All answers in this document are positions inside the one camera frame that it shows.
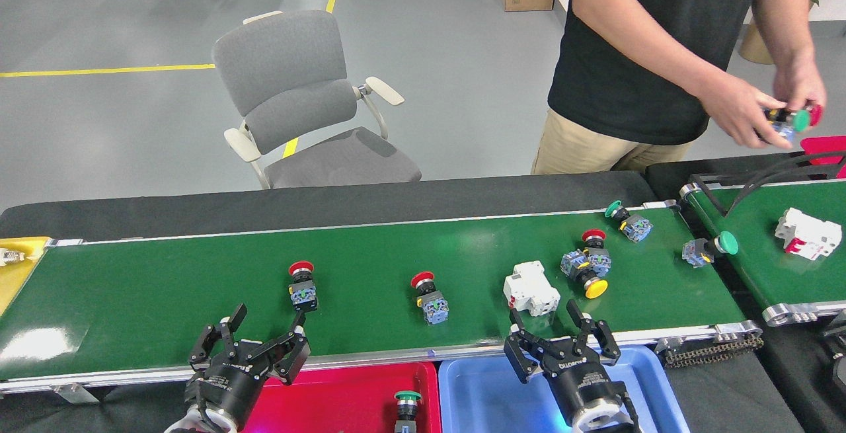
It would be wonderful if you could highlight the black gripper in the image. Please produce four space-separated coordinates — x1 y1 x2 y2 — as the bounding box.
504 299 625 427
185 303 311 415

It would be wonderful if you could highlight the red plastic bin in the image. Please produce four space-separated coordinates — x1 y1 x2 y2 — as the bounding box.
800 136 846 179

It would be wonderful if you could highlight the grey office chair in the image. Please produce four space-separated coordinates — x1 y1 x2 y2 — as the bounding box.
211 10 422 190

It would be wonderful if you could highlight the green mushroom push button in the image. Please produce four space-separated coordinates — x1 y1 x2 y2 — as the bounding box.
763 108 812 144
681 231 739 268
394 390 423 433
604 200 654 243

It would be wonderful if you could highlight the person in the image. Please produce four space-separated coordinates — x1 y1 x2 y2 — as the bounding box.
531 0 846 176

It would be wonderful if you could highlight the potted plant in gold planter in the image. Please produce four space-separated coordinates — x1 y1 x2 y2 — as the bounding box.
738 0 846 65

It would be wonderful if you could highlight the black conveyor guide bracket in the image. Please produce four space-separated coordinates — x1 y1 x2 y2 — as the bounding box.
689 152 846 217

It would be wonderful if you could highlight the yellow mushroom push button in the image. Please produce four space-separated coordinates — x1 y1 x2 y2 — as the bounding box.
560 250 609 300

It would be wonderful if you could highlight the white circuit breaker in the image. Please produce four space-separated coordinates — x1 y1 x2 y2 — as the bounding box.
503 260 561 317
775 207 843 262

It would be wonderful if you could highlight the short green conveyor belt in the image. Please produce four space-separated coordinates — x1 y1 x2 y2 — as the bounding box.
679 178 846 327

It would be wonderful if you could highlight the yellow plastic tray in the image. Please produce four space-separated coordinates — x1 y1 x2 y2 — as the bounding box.
0 237 52 318

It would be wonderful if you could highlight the person's right hand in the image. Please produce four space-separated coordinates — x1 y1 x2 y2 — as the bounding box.
702 73 794 151

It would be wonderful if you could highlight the red plastic tray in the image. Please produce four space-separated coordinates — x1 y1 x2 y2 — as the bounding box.
243 362 442 433

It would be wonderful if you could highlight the blue plastic tray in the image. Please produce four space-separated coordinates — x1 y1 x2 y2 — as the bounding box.
438 346 690 433

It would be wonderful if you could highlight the person's left hand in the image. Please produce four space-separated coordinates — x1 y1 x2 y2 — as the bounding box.
772 55 827 116

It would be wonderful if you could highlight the black drive chain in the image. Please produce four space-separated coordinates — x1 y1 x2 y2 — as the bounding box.
663 334 761 369

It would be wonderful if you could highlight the long green conveyor belt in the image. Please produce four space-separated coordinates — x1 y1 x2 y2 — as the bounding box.
0 200 764 394

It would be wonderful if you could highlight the black conveyor motor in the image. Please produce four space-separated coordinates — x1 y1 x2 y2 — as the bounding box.
820 311 846 407

